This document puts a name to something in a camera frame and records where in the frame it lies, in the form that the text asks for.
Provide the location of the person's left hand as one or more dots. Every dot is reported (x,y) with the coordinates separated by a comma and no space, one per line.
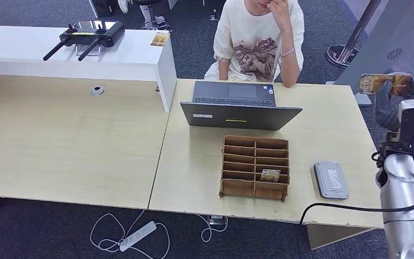
(282,14)

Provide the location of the metal stanchion with round base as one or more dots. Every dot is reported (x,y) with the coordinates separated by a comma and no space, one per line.
(335,57)

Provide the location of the person's left forearm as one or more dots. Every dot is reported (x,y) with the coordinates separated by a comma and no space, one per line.
(290,68)

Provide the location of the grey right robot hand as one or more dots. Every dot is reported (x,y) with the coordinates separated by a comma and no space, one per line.
(385,107)

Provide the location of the hotel room key card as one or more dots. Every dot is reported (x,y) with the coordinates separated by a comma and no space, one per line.
(270,176)

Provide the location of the black remote controller with antennas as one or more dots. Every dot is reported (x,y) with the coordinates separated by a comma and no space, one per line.
(98,34)

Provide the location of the yellow ID card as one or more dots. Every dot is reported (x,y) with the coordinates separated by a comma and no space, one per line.
(367,84)

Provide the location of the person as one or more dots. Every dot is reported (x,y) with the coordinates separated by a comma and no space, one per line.
(250,32)

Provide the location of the beige desk leg panel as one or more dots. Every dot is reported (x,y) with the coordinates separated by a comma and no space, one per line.
(335,236)

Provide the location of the white power strip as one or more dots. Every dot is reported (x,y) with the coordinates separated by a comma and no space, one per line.
(138,236)

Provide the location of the grey laptop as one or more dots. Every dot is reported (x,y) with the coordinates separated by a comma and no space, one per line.
(235,117)

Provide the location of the white raised counter shelf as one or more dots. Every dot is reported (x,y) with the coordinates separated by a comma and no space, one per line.
(21,46)

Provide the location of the yellow printed card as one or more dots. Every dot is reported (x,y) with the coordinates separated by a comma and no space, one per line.
(160,39)

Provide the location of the person's right forearm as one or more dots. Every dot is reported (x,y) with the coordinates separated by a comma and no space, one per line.
(223,69)

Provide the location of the stool base with footring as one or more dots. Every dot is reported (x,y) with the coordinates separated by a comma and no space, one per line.
(149,14)

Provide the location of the wooden card organizer box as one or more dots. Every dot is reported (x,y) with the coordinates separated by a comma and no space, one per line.
(239,189)

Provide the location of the grey power adapter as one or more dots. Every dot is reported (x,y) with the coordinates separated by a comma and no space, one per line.
(217,221)

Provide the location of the grey card reader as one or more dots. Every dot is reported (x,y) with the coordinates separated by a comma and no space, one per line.
(330,180)

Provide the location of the grey kiosk panel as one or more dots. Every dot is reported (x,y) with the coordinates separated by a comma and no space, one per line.
(389,35)

